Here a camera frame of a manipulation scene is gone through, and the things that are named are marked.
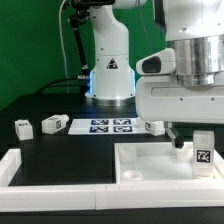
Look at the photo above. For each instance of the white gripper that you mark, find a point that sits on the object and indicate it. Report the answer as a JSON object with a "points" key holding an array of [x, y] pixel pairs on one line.
{"points": [[160, 98]]}

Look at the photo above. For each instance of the white square table top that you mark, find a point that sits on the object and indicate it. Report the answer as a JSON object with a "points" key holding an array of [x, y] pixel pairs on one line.
{"points": [[160, 162]]}

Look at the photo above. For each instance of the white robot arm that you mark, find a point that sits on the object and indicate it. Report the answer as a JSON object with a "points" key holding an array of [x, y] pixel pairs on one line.
{"points": [[182, 83]]}

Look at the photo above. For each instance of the white sheet with tags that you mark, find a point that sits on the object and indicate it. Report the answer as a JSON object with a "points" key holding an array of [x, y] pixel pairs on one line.
{"points": [[105, 126]]}

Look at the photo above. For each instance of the white U-shaped fence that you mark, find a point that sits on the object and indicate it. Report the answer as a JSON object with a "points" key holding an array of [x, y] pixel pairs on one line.
{"points": [[100, 196]]}

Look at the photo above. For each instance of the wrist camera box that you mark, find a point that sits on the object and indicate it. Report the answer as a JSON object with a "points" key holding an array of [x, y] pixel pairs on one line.
{"points": [[160, 63]]}

